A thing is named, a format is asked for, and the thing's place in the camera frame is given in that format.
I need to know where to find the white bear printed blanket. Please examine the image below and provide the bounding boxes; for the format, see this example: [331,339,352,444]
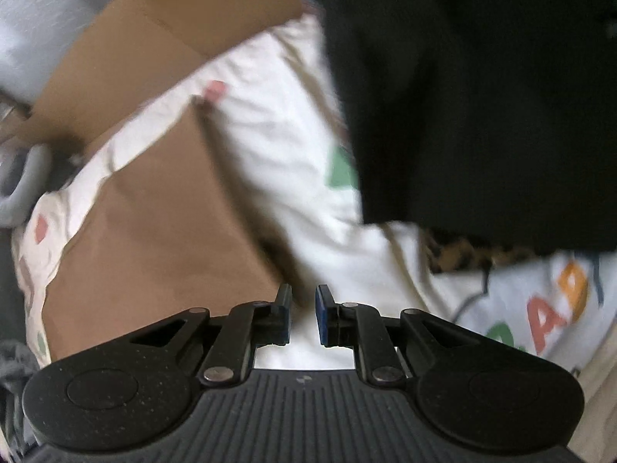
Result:
[10,12,617,406]

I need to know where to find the brown t-shirt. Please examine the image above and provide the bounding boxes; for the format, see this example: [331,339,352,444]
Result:
[43,96,290,365]

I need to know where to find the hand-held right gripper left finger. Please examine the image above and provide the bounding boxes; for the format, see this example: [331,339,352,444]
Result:
[130,284,293,387]

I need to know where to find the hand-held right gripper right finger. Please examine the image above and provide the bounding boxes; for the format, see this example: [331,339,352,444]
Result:
[315,284,470,387]

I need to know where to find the blue-grey denim pants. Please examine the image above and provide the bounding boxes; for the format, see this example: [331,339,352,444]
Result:
[0,340,39,444]

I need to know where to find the grey neck pillow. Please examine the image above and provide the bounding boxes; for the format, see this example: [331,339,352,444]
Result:
[0,145,51,225]

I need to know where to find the black folded garment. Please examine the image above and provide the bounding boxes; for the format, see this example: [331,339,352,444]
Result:
[313,0,617,256]

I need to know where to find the brown cardboard sheet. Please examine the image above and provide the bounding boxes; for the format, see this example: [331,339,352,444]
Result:
[0,0,314,155]

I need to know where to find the leopard print cloth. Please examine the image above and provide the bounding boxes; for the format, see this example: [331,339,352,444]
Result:
[424,229,536,275]

